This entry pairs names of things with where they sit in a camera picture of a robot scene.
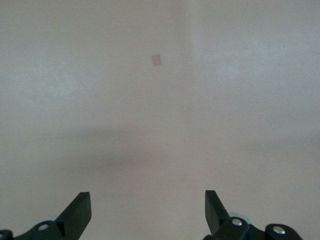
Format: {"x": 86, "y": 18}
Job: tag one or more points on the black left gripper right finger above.
{"x": 215, "y": 215}

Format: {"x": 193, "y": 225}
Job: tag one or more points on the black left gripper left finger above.
{"x": 77, "y": 215}

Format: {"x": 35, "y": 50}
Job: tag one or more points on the small brown tape patch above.
{"x": 156, "y": 60}

